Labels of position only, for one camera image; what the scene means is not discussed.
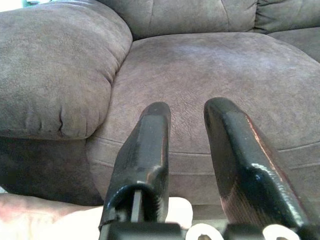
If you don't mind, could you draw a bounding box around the pale pink pillow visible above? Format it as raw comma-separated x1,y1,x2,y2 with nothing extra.
0,193,194,240

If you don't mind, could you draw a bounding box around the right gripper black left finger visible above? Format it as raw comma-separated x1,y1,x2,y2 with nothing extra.
98,101,172,226

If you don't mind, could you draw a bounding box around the dark brown suede sofa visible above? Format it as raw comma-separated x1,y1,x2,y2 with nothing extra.
0,0,320,222

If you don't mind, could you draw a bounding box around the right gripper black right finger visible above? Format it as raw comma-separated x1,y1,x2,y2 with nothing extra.
203,96,320,229

